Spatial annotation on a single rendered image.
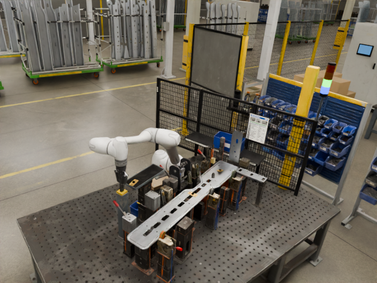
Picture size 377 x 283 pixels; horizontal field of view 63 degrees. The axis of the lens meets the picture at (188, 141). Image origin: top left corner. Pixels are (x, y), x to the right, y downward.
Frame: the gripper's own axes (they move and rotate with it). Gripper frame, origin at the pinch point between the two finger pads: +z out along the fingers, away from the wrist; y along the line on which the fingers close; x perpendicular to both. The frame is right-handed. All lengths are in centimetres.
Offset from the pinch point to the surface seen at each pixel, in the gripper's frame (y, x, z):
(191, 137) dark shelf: -25, 132, 16
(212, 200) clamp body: 51, 52, 18
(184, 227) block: 53, 10, 16
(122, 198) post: 3.5, -3.0, 7.1
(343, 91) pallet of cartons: 70, 546, 34
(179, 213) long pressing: 39.1, 22.6, 18.9
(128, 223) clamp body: 19.7, -13.3, 14.8
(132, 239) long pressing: 29.9, -20.1, 18.9
